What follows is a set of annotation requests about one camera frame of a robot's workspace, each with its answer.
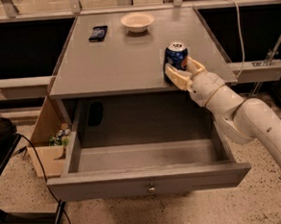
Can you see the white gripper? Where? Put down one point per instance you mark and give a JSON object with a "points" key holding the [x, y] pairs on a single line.
{"points": [[203, 87]]}

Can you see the blue pepsi can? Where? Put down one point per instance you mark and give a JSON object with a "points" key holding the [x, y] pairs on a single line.
{"points": [[176, 54]]}

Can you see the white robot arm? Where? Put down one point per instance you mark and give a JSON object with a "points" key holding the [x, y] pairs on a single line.
{"points": [[240, 119]]}

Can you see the grey cabinet counter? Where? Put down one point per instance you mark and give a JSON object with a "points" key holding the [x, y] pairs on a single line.
{"points": [[128, 64]]}

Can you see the round metal drawer knob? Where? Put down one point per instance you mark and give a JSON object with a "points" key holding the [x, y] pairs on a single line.
{"points": [[152, 190]]}

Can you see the open grey top drawer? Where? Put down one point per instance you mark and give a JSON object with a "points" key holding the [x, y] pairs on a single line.
{"points": [[121, 146]]}

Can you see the white bowl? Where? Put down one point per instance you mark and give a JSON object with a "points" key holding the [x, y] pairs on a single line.
{"points": [[137, 22]]}

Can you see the dark blue snack packet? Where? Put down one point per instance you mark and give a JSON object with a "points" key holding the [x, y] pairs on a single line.
{"points": [[98, 33]]}

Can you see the snack items in box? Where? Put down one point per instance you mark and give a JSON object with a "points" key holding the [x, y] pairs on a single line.
{"points": [[62, 137]]}

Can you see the open cardboard box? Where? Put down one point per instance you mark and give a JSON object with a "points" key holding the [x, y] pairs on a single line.
{"points": [[47, 160]]}

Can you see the black stand base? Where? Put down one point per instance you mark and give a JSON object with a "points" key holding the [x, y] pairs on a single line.
{"points": [[33, 218]]}

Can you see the grey rail right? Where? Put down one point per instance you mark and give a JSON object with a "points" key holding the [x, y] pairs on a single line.
{"points": [[256, 71]]}

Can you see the grey rail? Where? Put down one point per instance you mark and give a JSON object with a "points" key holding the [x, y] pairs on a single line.
{"points": [[25, 88], [256, 71]]}

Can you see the grey rail left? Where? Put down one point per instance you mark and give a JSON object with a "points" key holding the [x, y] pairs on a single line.
{"points": [[25, 88]]}

